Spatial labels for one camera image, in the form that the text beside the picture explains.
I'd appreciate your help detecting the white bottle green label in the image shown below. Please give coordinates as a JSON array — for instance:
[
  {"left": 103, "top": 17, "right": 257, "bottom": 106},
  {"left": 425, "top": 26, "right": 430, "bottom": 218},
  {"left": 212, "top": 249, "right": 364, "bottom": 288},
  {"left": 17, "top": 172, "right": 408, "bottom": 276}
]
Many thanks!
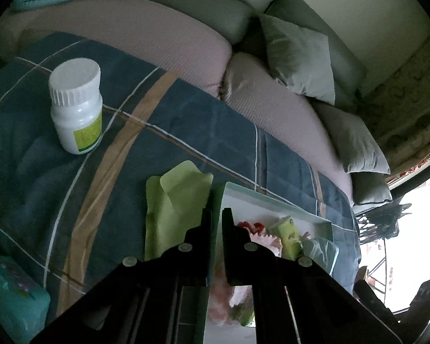
[{"left": 48, "top": 58, "right": 104, "bottom": 155}]

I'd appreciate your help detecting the blue plaid blanket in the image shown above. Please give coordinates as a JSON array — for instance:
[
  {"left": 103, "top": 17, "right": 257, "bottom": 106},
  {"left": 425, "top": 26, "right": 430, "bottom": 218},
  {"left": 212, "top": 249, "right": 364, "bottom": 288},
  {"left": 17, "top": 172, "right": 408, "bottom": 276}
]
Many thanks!
[{"left": 0, "top": 32, "right": 362, "bottom": 344}]

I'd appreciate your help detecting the grey-green sofa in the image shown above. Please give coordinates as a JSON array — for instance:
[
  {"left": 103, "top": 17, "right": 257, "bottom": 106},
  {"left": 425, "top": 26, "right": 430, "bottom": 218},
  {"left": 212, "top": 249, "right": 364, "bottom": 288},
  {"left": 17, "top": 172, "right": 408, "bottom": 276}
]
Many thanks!
[{"left": 0, "top": 0, "right": 395, "bottom": 208}]

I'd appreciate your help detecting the pink white scrunchie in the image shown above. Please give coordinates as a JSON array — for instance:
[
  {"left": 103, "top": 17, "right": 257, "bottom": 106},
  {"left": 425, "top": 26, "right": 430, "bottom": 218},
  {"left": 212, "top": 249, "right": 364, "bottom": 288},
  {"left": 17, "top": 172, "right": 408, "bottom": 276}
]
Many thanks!
[
  {"left": 249, "top": 233, "right": 284, "bottom": 259},
  {"left": 210, "top": 269, "right": 255, "bottom": 327}
]

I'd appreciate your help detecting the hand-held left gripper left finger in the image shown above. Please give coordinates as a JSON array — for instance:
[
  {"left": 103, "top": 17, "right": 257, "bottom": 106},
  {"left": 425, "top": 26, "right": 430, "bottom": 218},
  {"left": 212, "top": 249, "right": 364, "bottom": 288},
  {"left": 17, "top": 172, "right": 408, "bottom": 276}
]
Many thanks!
[{"left": 30, "top": 208, "right": 214, "bottom": 344}]

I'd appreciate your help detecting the red pink flower hair tie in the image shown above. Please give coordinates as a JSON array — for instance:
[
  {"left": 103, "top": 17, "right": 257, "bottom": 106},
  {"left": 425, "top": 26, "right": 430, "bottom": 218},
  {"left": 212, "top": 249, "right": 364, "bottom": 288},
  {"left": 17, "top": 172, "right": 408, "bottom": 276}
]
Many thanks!
[{"left": 236, "top": 221, "right": 266, "bottom": 235}]

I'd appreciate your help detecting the grey piped cushion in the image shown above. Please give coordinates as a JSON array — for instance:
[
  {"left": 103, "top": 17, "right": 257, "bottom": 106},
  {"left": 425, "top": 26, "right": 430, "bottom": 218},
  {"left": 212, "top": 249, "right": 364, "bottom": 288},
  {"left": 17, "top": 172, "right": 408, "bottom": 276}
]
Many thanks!
[{"left": 351, "top": 172, "right": 394, "bottom": 206}]

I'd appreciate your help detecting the yellow-green packet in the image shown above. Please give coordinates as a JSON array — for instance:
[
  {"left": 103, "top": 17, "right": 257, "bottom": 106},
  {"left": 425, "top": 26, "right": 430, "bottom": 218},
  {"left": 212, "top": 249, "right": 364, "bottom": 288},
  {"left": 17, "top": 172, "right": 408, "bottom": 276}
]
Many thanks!
[{"left": 143, "top": 161, "right": 214, "bottom": 262}]

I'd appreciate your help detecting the black metal rack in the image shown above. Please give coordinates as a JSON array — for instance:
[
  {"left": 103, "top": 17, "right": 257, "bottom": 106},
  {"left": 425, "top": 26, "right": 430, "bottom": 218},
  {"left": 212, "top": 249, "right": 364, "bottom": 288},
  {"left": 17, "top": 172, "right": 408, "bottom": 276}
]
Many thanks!
[{"left": 355, "top": 202, "right": 413, "bottom": 241}]

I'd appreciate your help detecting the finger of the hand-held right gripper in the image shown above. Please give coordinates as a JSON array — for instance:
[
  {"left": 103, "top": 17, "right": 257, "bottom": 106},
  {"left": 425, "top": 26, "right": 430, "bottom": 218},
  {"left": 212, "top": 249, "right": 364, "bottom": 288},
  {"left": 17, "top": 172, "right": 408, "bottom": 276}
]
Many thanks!
[{"left": 354, "top": 279, "right": 398, "bottom": 325}]

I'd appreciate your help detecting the white tray with teal rim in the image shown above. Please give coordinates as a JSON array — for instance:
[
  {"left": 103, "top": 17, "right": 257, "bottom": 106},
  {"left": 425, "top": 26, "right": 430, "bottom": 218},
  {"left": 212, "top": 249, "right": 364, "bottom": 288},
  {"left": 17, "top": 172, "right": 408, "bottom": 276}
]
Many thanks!
[{"left": 202, "top": 182, "right": 341, "bottom": 344}]

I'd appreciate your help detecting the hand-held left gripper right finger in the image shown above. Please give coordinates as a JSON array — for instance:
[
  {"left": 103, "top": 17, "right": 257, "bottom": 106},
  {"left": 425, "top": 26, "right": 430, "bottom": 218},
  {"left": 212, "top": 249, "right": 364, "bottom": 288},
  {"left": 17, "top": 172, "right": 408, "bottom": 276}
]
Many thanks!
[{"left": 221, "top": 208, "right": 404, "bottom": 344}]

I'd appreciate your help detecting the mauve sofa seat cover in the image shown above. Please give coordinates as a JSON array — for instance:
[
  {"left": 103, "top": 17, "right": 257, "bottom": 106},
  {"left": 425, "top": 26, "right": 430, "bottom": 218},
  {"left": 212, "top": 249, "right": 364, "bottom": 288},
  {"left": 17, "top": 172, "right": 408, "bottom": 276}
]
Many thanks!
[
  {"left": 0, "top": 0, "right": 233, "bottom": 97},
  {"left": 222, "top": 52, "right": 355, "bottom": 205}
]

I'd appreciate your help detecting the teal wet wipes pack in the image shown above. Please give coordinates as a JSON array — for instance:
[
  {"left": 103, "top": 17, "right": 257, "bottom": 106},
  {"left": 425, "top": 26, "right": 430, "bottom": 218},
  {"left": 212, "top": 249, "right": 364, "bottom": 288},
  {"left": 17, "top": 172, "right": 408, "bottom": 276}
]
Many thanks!
[{"left": 0, "top": 254, "right": 51, "bottom": 344}]

